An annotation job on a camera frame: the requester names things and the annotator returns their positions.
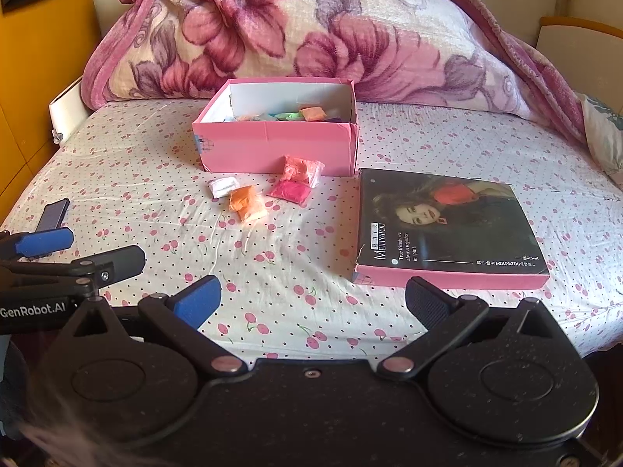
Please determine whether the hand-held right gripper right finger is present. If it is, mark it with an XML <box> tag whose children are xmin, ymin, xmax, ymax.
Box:
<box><xmin>377</xmin><ymin>276</ymin><xmax>565</xmax><ymax>381</ymax></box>

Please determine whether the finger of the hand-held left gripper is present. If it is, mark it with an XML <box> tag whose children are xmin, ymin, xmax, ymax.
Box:
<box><xmin>0</xmin><ymin>246</ymin><xmax>147</xmax><ymax>298</ymax></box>
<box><xmin>0</xmin><ymin>227</ymin><xmax>75</xmax><ymax>261</ymax></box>

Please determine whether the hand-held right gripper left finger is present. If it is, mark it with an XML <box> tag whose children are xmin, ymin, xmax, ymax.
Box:
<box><xmin>63</xmin><ymin>275</ymin><xmax>249</xmax><ymax>378</ymax></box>

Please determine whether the dark magazine with woman cover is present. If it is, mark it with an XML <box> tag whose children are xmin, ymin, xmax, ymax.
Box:
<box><xmin>353</xmin><ymin>168</ymin><xmax>552</xmax><ymax>290</ymax></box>

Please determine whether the orange clay packet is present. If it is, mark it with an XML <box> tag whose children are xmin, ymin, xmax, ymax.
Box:
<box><xmin>229</xmin><ymin>185</ymin><xmax>268</xmax><ymax>223</ymax></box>

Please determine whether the white clay packet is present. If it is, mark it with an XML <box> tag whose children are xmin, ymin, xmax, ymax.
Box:
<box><xmin>208</xmin><ymin>176</ymin><xmax>239</xmax><ymax>199</ymax></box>

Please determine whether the magenta clay packet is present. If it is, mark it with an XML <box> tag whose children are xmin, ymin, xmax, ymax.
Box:
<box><xmin>267</xmin><ymin>180</ymin><xmax>312</xmax><ymax>206</ymax></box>

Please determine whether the salmon pink clay packet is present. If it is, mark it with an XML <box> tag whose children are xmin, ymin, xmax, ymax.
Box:
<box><xmin>280</xmin><ymin>154</ymin><xmax>324</xmax><ymax>188</ymax></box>

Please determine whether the pink cardboard box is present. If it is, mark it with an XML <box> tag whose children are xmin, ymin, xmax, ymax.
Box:
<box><xmin>191</xmin><ymin>77</ymin><xmax>361</xmax><ymax>177</ymax></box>

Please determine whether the black phone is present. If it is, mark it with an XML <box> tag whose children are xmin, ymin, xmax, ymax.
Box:
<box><xmin>35</xmin><ymin>197</ymin><xmax>70</xmax><ymax>230</ymax></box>

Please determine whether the cherry print bedsheet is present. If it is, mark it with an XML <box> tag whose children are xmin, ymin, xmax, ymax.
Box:
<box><xmin>0</xmin><ymin>97</ymin><xmax>623</xmax><ymax>365</ymax></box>

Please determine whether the orange wooden wardrobe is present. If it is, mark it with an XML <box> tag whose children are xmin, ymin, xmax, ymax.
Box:
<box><xmin>0</xmin><ymin>0</ymin><xmax>103</xmax><ymax>225</ymax></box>

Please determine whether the pile of colourful clay packets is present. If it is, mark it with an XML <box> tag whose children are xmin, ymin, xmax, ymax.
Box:
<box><xmin>234</xmin><ymin>105</ymin><xmax>354</xmax><ymax>123</ymax></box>

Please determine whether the small floral cloth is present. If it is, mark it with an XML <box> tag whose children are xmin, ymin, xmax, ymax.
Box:
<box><xmin>579</xmin><ymin>92</ymin><xmax>623</xmax><ymax>186</ymax></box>

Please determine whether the pink floral blanket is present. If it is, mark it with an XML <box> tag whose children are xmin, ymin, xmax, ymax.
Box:
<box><xmin>80</xmin><ymin>0</ymin><xmax>592</xmax><ymax>144</ymax></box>

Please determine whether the cream headboard with orange trim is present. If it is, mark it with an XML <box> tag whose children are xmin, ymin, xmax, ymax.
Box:
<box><xmin>535</xmin><ymin>16</ymin><xmax>623</xmax><ymax>103</ymax></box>

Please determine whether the white bed frame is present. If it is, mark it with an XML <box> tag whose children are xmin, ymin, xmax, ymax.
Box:
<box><xmin>49</xmin><ymin>75</ymin><xmax>93</xmax><ymax>144</ymax></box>

